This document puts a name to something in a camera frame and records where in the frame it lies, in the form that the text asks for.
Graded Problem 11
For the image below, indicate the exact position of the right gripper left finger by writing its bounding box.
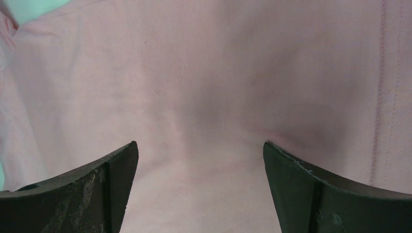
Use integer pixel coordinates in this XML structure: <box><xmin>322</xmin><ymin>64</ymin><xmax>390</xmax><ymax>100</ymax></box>
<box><xmin>0</xmin><ymin>141</ymin><xmax>138</xmax><ymax>233</ymax></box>

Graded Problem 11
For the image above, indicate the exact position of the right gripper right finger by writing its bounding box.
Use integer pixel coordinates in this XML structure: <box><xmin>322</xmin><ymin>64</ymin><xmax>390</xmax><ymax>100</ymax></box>
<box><xmin>263</xmin><ymin>142</ymin><xmax>412</xmax><ymax>233</ymax></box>

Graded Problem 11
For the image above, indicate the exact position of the light pink t-shirt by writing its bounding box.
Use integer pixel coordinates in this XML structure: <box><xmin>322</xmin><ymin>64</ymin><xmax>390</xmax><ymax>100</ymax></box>
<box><xmin>0</xmin><ymin>0</ymin><xmax>412</xmax><ymax>233</ymax></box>

